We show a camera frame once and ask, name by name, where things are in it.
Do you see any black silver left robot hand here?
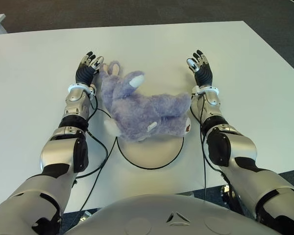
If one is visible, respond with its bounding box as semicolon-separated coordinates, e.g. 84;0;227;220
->
75;51;105;87

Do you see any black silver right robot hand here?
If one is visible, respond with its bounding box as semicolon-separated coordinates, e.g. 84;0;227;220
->
186;49;214;88

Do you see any purple plush bunny doll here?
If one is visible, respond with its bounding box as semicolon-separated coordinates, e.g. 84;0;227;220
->
98;61;192;143

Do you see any white plate with black rim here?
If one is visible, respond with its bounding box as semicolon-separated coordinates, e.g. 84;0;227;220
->
116;136;186;170

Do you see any black metal stand part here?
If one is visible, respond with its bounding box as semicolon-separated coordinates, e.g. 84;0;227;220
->
220;185;236;204

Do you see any silver robot torso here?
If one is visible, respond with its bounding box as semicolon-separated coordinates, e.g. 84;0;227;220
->
63;194;282;235

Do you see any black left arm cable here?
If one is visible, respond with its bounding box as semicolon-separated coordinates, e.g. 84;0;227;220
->
79;94;118;212
74;129;109;179

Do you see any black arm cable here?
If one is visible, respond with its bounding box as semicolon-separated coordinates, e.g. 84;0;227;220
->
190;94;208;203
74;129;109;179
79;94;118;212

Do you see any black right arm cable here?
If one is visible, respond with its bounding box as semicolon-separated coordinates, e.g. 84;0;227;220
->
190;94;208;203

